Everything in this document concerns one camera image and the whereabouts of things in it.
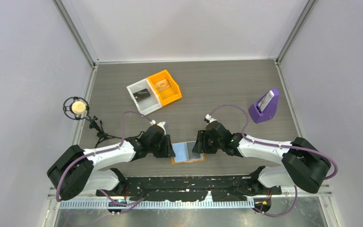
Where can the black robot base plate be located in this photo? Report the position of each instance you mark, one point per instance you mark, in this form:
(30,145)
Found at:
(190,188)

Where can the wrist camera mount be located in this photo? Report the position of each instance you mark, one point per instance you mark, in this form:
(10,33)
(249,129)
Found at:
(209,119)
(159,124)

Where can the orange plastic bin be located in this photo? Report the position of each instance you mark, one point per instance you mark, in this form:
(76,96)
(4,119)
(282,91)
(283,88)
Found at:
(169,95)

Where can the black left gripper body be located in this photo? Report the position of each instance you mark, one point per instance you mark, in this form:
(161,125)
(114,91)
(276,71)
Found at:
(159,150)

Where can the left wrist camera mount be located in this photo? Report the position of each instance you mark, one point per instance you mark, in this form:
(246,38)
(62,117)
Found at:
(159,124)

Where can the microphone with shock mount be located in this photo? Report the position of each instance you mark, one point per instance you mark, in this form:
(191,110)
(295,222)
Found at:
(76,108)

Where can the black microphone tripod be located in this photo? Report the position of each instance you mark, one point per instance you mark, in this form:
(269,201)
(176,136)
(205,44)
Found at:
(96,124)

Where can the purple metronome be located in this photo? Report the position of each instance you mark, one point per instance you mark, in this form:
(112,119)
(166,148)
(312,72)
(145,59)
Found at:
(266,107)

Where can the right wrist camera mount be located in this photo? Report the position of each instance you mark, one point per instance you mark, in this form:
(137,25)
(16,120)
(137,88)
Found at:
(209,119)

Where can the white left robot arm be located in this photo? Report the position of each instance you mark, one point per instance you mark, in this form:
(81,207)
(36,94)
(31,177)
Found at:
(78,170)

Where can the aluminium front rail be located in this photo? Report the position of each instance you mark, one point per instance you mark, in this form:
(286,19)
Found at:
(144,205)

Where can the orange card holder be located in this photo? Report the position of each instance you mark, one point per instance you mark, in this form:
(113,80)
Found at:
(181,154)

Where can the tan card stack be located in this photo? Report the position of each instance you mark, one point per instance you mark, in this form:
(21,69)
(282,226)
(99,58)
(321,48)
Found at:
(162,85)

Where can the black credit card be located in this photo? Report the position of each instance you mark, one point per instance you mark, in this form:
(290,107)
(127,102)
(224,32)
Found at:
(141,95)
(192,156)

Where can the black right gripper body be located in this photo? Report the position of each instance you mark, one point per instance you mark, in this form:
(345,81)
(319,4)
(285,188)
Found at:
(211,145)

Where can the white plastic bin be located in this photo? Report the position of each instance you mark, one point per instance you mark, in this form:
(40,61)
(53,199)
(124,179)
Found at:
(148,105)

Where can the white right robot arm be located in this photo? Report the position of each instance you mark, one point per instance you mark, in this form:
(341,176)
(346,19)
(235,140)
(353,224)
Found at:
(299,163)

